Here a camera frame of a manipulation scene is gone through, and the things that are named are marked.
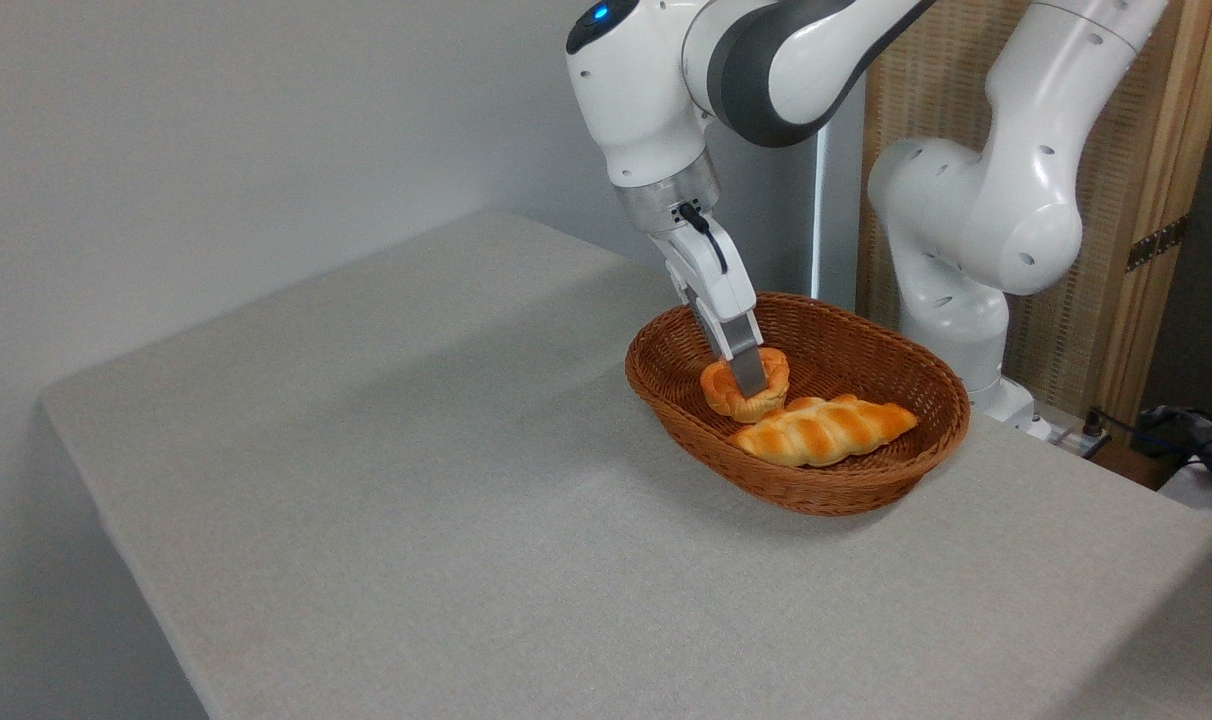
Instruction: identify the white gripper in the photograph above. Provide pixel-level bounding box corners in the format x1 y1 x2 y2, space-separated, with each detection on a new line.
651 213 770 398

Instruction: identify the round orange bread roll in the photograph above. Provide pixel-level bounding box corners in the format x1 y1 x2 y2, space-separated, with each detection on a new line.
699 347 791 423

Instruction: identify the braided golden bread loaf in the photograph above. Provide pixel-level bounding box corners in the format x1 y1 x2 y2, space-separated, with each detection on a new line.
728 393 919 468

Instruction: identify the brown oval wicker basket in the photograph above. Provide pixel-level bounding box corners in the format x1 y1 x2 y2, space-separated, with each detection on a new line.
624 291 972 518

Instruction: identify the white vertical trim strip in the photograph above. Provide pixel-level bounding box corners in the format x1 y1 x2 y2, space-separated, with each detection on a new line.
811 125 833 301

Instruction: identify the grey tablecloth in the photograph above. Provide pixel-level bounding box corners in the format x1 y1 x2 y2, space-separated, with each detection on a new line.
41 210 1212 720

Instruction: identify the white power strip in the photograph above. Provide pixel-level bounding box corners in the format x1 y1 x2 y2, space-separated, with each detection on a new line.
1051 424 1113 461

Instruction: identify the dark metal hinge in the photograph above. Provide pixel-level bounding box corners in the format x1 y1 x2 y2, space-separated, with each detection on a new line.
1126 216 1188 273

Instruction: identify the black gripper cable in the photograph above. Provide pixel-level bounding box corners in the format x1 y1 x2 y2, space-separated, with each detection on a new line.
678 203 729 274

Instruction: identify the black power cable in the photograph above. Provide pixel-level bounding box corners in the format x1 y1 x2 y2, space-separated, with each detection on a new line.
1082 405 1212 473

